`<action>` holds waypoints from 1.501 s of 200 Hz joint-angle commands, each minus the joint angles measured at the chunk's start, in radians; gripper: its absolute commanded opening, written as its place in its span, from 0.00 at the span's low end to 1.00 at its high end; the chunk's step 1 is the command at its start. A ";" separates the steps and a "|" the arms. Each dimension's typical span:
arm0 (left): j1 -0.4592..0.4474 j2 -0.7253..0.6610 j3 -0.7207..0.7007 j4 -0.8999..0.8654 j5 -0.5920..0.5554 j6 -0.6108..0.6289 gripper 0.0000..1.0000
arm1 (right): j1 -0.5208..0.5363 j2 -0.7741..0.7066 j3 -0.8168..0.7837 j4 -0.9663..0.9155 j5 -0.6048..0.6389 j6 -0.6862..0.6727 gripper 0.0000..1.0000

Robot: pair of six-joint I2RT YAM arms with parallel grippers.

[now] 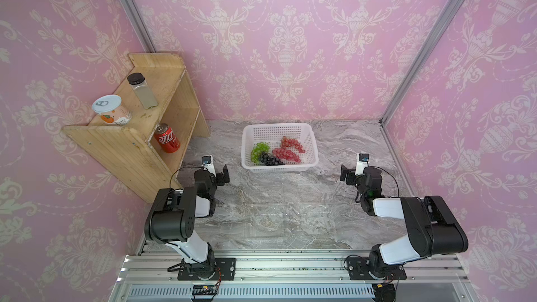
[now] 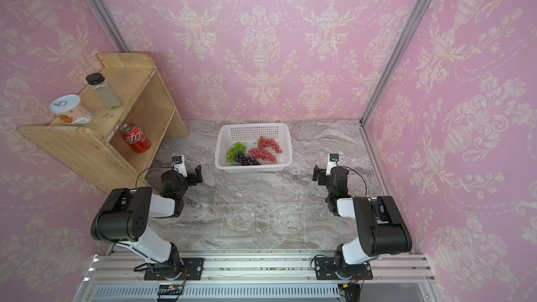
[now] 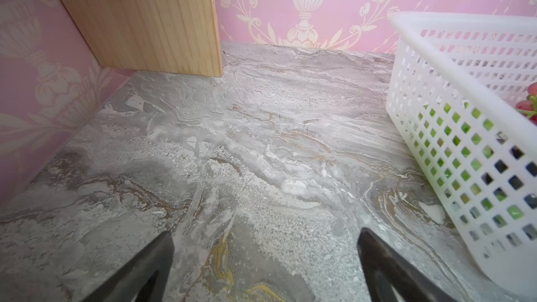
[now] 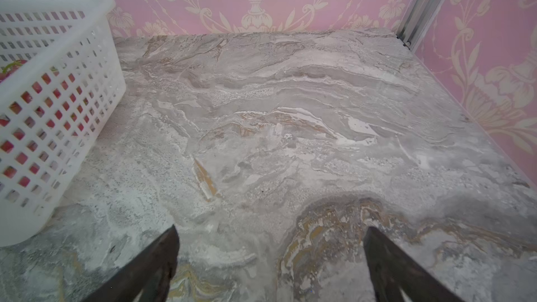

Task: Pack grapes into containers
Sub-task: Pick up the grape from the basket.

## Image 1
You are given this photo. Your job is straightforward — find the red grape bunch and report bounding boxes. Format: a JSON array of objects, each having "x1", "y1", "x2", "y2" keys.
[
  {"x1": 272, "y1": 148, "x2": 302, "y2": 163},
  {"x1": 281, "y1": 136, "x2": 306, "y2": 154}
]

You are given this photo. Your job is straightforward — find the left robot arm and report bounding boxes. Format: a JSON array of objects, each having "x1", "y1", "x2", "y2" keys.
[{"x1": 144, "y1": 166, "x2": 230, "y2": 280}]

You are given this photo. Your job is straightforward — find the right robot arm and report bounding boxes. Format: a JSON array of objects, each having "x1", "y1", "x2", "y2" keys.
[{"x1": 340, "y1": 165, "x2": 468, "y2": 279}]

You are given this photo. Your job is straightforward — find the red cola can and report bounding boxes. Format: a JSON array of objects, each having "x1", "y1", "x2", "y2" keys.
[{"x1": 153, "y1": 123, "x2": 180, "y2": 154}]

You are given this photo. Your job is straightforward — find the green grape bunch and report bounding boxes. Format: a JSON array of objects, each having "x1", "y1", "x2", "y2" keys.
[{"x1": 250, "y1": 142, "x2": 271, "y2": 164}]

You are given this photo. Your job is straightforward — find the black grape bunch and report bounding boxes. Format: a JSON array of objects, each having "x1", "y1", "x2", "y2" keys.
[{"x1": 259, "y1": 152, "x2": 284, "y2": 166}]

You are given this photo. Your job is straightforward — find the white plastic basket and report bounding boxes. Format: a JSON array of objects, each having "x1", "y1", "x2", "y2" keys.
[{"x1": 241, "y1": 123, "x2": 319, "y2": 173}]

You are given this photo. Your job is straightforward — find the wooden shelf unit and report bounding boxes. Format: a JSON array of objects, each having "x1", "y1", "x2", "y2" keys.
[{"x1": 62, "y1": 53, "x2": 210, "y2": 204}]

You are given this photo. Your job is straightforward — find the white orange printed can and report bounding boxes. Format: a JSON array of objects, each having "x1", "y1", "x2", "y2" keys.
[{"x1": 92, "y1": 95, "x2": 131, "y2": 126}]

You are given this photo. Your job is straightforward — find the clear bottle black cap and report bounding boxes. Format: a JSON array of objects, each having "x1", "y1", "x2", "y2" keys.
[{"x1": 127, "y1": 73, "x2": 158, "y2": 110}]

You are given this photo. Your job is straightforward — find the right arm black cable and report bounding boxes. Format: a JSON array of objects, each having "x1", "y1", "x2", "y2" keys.
[{"x1": 373, "y1": 166, "x2": 400, "y2": 198}]

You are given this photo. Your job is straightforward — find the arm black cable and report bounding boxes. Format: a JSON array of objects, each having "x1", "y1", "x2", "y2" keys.
[
  {"x1": 168, "y1": 166, "x2": 202, "y2": 190},
  {"x1": 373, "y1": 166, "x2": 400, "y2": 198}
]

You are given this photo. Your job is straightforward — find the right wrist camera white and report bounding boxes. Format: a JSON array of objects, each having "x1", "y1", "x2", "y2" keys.
[{"x1": 355, "y1": 153, "x2": 370, "y2": 176}]

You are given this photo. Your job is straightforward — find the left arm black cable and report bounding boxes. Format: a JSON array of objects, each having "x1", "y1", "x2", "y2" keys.
[{"x1": 168, "y1": 166, "x2": 202, "y2": 190}]

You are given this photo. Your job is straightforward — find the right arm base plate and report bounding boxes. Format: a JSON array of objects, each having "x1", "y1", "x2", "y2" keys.
[{"x1": 343, "y1": 254, "x2": 407, "y2": 281}]

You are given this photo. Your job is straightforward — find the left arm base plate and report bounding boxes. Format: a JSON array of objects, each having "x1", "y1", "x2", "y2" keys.
[{"x1": 177, "y1": 258, "x2": 236, "y2": 281}]

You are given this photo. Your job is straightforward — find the aluminium rail frame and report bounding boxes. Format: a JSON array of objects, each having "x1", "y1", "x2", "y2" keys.
[{"x1": 110, "y1": 250, "x2": 478, "y2": 301}]

